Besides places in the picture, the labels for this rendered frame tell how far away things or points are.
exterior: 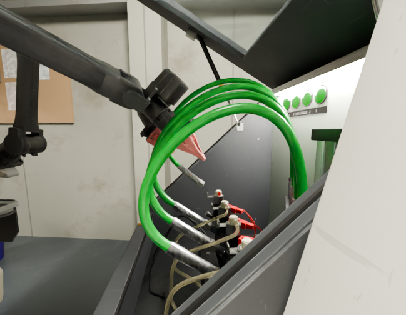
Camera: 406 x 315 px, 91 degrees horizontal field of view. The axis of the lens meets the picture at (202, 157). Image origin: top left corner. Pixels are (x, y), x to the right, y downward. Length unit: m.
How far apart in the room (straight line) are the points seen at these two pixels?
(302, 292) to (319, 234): 0.05
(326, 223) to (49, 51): 0.48
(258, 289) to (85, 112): 2.51
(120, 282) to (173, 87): 0.46
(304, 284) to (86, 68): 0.47
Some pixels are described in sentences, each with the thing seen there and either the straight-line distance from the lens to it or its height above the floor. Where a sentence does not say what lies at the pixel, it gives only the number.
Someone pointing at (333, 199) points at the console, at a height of 1.23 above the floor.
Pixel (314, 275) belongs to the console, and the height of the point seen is 1.18.
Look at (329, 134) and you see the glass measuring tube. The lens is 0.54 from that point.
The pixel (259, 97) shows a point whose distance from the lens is 0.36.
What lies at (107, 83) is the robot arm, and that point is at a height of 1.38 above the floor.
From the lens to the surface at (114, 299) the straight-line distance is 0.52.
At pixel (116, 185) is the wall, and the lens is 2.52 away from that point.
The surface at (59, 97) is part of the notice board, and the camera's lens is 2.75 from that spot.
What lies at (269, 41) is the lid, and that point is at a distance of 0.70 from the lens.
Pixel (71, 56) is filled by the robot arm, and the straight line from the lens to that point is 0.48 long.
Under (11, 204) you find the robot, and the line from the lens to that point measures 0.94.
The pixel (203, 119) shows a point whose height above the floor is 1.30.
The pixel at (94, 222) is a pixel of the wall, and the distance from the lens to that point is 2.80.
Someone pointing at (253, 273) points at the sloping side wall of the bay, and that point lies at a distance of 0.21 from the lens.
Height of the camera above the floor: 1.29
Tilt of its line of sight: 8 degrees down
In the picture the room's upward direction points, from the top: straight up
